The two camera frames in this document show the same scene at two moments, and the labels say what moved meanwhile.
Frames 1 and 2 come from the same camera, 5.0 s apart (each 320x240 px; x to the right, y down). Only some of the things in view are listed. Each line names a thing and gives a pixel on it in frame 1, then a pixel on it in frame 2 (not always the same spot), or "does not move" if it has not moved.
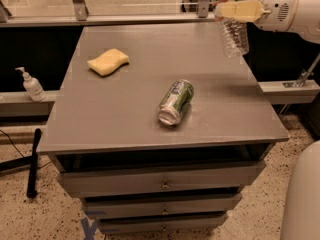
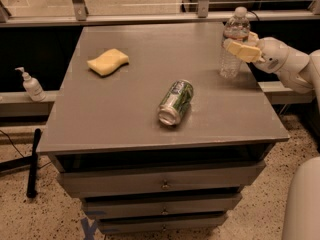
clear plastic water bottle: [234, 34] → [235, 26]
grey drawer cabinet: [155, 128] does not move
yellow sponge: [108, 62] does not move
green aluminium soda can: [176, 102] does not move
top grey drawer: [160, 179] does not move
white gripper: [276, 13] → [274, 55]
